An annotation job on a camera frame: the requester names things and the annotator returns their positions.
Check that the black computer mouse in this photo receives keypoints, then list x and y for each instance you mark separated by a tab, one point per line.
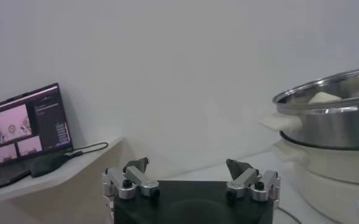
48	164

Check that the cream electric cooking pot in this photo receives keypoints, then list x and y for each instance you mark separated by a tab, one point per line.
334	182

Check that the white side desk with mouse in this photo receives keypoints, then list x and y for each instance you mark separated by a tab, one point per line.
60	179

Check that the black laptop with dark screen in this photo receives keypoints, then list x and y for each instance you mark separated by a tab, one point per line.
14	131

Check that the stainless steel steamer basket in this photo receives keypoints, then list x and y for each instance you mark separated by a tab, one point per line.
334	131

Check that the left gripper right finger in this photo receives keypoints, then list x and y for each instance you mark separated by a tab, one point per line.
246	179

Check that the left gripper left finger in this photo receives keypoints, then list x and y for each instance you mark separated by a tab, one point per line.
136	179

